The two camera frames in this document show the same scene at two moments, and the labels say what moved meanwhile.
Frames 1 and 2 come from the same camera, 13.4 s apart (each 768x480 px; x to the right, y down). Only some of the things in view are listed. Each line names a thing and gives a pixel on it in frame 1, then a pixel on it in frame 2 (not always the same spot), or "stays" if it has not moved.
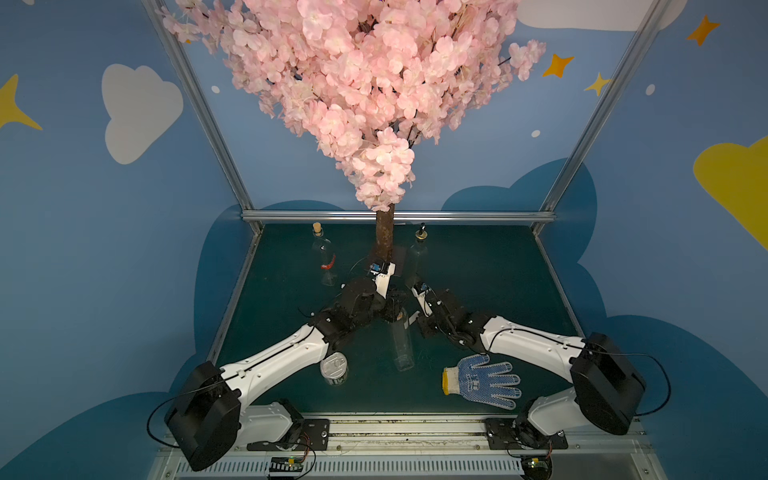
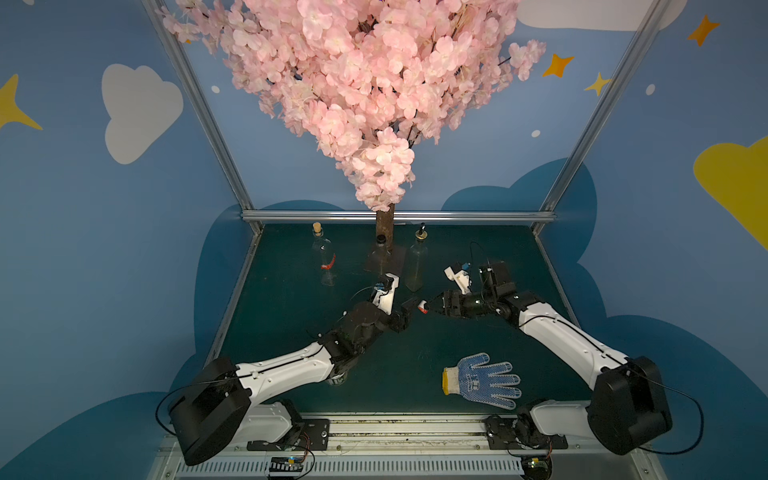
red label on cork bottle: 329,266 stays
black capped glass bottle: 402,352 → 379,261
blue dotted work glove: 477,380 stays
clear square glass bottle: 417,259 stays
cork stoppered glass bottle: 324,254 stays
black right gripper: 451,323 → 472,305
